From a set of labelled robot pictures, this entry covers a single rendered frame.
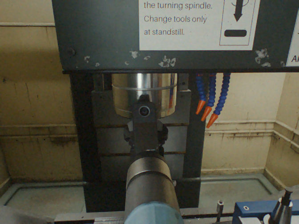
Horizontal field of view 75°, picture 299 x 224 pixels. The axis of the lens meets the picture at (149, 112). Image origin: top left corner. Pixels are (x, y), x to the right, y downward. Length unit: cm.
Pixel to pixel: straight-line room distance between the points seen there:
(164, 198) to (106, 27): 23
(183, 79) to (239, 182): 110
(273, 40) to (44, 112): 140
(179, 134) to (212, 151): 64
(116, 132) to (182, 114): 34
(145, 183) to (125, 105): 20
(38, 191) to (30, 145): 36
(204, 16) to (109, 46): 13
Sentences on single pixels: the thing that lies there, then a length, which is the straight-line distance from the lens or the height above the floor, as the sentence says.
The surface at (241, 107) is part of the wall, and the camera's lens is 156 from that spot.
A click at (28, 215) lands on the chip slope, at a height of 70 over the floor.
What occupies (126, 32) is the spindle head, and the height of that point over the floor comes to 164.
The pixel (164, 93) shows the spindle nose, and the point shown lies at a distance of 43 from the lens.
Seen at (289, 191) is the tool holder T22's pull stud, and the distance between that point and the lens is 54.
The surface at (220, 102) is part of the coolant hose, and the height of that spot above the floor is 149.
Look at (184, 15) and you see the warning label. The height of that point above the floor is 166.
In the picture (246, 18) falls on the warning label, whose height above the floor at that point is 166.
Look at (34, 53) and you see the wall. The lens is 146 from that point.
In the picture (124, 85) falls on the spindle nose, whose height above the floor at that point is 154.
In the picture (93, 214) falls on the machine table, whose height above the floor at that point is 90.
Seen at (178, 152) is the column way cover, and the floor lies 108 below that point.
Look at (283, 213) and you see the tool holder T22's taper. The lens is 56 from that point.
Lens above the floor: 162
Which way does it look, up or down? 19 degrees down
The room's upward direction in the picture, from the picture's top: straight up
